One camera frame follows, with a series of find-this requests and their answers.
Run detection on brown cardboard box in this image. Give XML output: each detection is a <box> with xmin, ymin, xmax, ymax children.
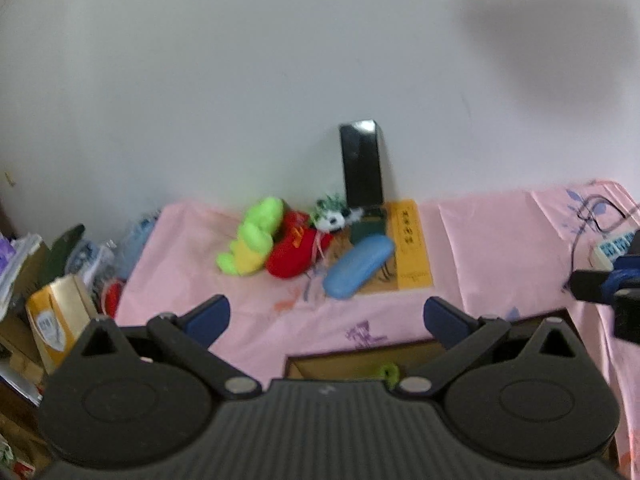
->
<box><xmin>284</xmin><ymin>308</ymin><xmax>583</xmax><ymax>383</ymax></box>

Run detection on white power strip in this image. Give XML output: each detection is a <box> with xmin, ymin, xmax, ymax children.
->
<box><xmin>591</xmin><ymin>230</ymin><xmax>640</xmax><ymax>270</ymax></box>

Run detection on red plush toy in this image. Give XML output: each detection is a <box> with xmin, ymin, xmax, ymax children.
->
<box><xmin>265</xmin><ymin>211</ymin><xmax>333</xmax><ymax>279</ymax></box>

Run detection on neon green plush toy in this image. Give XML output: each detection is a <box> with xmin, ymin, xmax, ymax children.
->
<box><xmin>216</xmin><ymin>196</ymin><xmax>286</xmax><ymax>277</ymax></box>

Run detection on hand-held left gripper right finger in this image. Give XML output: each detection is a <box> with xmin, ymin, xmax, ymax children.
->
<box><xmin>397</xmin><ymin>296</ymin><xmax>582</xmax><ymax>401</ymax></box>

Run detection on yellow tissue pack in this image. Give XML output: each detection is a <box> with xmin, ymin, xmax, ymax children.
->
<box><xmin>25</xmin><ymin>275</ymin><xmax>99</xmax><ymax>376</ymax></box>

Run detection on pink bedsheet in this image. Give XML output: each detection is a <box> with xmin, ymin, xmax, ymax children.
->
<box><xmin>114</xmin><ymin>178</ymin><xmax>640</xmax><ymax>476</ymax></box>

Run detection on blue glasses case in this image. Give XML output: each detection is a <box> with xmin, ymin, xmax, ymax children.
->
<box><xmin>322</xmin><ymin>235</ymin><xmax>397</xmax><ymax>301</ymax></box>

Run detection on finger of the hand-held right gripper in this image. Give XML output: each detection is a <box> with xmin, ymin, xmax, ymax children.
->
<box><xmin>614</xmin><ymin>287</ymin><xmax>640</xmax><ymax>345</ymax></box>
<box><xmin>571</xmin><ymin>267</ymin><xmax>640</xmax><ymax>306</ymax></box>

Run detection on panda plush toy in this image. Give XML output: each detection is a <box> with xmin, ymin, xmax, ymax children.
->
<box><xmin>310</xmin><ymin>192</ymin><xmax>363</xmax><ymax>233</ymax></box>

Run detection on stack of papers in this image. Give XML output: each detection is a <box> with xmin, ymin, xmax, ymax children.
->
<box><xmin>0</xmin><ymin>232</ymin><xmax>51</xmax><ymax>311</ymax></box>

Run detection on yellow book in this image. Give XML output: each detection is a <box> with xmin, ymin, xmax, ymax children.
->
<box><xmin>345</xmin><ymin>199</ymin><xmax>433</xmax><ymax>293</ymax></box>

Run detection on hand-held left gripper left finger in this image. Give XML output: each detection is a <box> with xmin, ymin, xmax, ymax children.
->
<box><xmin>75</xmin><ymin>295</ymin><xmax>261</xmax><ymax>402</ymax></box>

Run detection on dark green stand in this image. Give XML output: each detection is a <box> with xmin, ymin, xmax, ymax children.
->
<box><xmin>349</xmin><ymin>205</ymin><xmax>388</xmax><ymax>251</ymax></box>

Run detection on black glossy box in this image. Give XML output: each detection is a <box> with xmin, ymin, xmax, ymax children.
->
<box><xmin>339</xmin><ymin>119</ymin><xmax>387</xmax><ymax>208</ymax></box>

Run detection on red round item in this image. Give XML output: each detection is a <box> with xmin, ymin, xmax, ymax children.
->
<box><xmin>102</xmin><ymin>281</ymin><xmax>126</xmax><ymax>318</ymax></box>

